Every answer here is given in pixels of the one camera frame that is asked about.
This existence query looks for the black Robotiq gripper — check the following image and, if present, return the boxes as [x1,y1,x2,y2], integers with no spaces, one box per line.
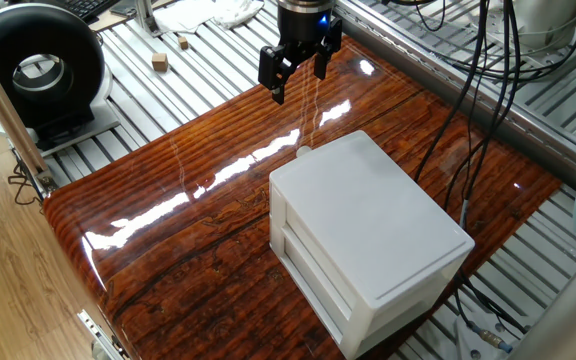
[258,8,344,106]

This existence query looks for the white plastic drawer cabinet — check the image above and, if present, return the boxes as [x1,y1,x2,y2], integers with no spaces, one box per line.
[268,130,476,360]

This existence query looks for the white crumpled cloth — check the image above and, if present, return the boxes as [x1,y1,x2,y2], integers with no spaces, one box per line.
[152,0,266,35]

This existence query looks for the black computer keyboard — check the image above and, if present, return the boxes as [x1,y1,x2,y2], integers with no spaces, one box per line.
[60,0,121,24]

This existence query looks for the glossy wood-grain table mat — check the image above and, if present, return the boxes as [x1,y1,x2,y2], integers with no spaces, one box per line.
[42,34,563,360]

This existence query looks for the short aluminium profile post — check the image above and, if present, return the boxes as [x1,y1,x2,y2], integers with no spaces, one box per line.
[135,0,163,38]

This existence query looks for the grey metal divider rail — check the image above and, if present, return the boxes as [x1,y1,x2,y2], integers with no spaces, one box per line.
[335,0,576,189]

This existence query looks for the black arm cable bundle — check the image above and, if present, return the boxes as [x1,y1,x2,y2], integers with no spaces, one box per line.
[412,0,525,232]

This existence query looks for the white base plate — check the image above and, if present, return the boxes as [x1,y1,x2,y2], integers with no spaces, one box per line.
[0,62,122,157]

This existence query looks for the black cables on table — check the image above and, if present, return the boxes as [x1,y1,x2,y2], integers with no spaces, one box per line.
[380,0,576,85]

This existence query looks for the beige diagonal frame bar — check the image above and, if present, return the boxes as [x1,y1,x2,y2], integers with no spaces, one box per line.
[0,30,60,197]

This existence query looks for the thin black loose wires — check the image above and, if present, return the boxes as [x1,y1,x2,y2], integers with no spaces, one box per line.
[6,158,45,207]

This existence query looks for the metal cable connector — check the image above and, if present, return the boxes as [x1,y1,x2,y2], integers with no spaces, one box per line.
[469,322,515,354]

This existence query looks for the silver metal corner bracket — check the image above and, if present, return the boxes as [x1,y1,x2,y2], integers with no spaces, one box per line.
[76,308,130,360]

